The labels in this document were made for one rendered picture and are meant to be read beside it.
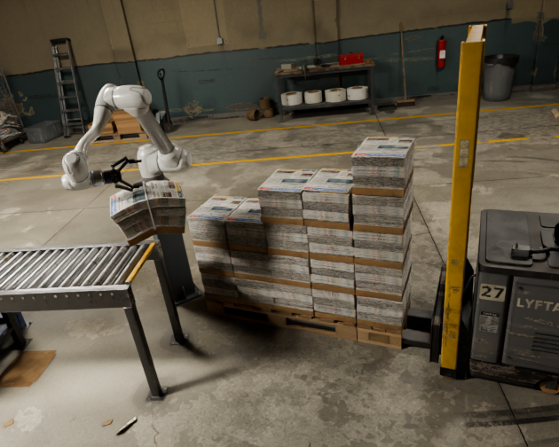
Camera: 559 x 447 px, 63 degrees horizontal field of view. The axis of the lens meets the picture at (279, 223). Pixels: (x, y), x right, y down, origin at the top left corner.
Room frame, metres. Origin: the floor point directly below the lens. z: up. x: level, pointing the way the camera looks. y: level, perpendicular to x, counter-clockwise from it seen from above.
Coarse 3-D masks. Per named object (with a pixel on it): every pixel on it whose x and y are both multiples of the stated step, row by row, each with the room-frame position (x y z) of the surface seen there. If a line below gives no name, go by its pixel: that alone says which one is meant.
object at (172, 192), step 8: (160, 184) 2.55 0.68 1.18; (168, 184) 2.56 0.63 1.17; (176, 184) 2.57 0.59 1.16; (160, 192) 2.42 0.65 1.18; (168, 192) 2.43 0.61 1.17; (176, 192) 2.44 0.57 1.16; (160, 200) 2.35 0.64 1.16; (168, 200) 2.36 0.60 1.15; (176, 200) 2.37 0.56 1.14; (184, 200) 2.38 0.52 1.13; (160, 208) 2.34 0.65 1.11; (168, 208) 2.36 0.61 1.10; (176, 208) 2.37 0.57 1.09; (184, 208) 2.38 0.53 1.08; (160, 216) 2.35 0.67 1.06; (168, 216) 2.36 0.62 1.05; (176, 216) 2.37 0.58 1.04; (184, 216) 2.38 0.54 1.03; (160, 224) 2.35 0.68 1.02; (168, 224) 2.36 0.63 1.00; (176, 224) 2.37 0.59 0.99; (184, 224) 2.38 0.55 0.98
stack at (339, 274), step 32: (192, 224) 2.82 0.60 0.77; (224, 224) 2.73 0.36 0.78; (256, 224) 2.61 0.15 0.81; (288, 224) 2.52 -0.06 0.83; (224, 256) 2.73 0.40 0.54; (256, 256) 2.62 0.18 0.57; (288, 256) 2.52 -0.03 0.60; (352, 256) 2.34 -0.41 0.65; (224, 288) 2.76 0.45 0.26; (256, 288) 2.65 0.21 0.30; (288, 288) 2.53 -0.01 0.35; (352, 288) 2.34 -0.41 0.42; (256, 320) 2.65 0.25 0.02; (320, 320) 2.44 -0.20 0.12
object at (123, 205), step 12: (120, 192) 2.54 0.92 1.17; (132, 192) 2.47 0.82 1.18; (120, 204) 2.37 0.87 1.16; (132, 204) 2.31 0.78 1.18; (120, 216) 2.29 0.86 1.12; (132, 216) 2.31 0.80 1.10; (144, 216) 2.32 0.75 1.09; (120, 228) 2.29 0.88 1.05; (132, 228) 2.31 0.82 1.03; (144, 228) 2.32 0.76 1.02
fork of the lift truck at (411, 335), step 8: (288, 320) 2.56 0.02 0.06; (296, 320) 2.54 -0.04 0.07; (336, 320) 2.48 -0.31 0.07; (320, 328) 2.46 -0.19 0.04; (328, 328) 2.43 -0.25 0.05; (408, 336) 2.23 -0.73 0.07; (416, 336) 2.23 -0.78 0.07; (424, 336) 2.22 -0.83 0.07; (416, 344) 2.18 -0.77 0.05; (424, 344) 2.16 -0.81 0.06
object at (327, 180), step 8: (320, 176) 2.66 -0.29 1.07; (328, 176) 2.64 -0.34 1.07; (336, 176) 2.63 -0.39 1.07; (344, 176) 2.61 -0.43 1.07; (352, 176) 2.59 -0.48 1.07; (312, 184) 2.54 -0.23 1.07; (320, 184) 2.53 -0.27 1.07; (328, 184) 2.51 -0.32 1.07; (336, 184) 2.50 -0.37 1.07; (344, 184) 2.48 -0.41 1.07; (336, 192) 2.39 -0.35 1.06; (344, 192) 2.37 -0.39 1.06
